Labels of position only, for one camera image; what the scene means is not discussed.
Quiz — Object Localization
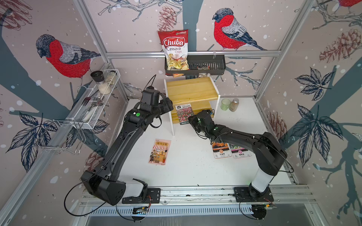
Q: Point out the green glass cup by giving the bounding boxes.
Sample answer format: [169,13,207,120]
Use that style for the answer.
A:
[221,98,231,111]

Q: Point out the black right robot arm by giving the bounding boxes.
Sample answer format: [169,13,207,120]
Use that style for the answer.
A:
[188,110,287,200]

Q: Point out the white wooden two-tier shelf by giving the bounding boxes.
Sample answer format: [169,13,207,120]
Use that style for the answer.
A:
[163,74,221,136]

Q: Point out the black hanging basket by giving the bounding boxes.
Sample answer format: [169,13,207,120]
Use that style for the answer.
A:
[165,55,226,76]

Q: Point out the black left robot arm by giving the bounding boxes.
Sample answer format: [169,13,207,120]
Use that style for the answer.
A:
[81,86,173,206]

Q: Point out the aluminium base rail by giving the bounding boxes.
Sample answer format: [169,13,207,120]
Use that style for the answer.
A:
[81,185,317,218]

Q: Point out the orange marigold seed bag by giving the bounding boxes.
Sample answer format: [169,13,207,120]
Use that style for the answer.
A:
[212,142,232,159]

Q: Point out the black lid spice jar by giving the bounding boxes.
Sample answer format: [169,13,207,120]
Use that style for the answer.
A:
[90,71,111,95]

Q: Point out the brown spice jar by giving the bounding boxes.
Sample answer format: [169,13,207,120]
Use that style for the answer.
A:
[229,98,239,112]

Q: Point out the metal fork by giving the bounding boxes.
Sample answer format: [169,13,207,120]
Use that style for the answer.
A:
[82,90,99,106]

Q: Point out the pink flower field seed bag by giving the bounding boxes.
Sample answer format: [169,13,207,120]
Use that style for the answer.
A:
[176,104,194,125]

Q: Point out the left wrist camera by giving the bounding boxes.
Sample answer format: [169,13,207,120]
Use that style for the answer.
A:
[141,86,160,106]

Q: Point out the purple flower seed bag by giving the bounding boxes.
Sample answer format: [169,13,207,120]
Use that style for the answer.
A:
[229,144,252,159]

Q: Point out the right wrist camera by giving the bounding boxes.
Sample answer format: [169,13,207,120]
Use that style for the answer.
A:
[206,109,215,116]

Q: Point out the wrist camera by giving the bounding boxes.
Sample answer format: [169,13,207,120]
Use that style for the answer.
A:
[141,86,160,106]
[206,109,215,116]

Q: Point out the red Chuba cassava chips bag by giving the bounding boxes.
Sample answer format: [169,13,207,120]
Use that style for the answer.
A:
[158,30,189,71]

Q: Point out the metal spoon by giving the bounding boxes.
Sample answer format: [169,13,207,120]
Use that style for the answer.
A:
[83,100,104,122]

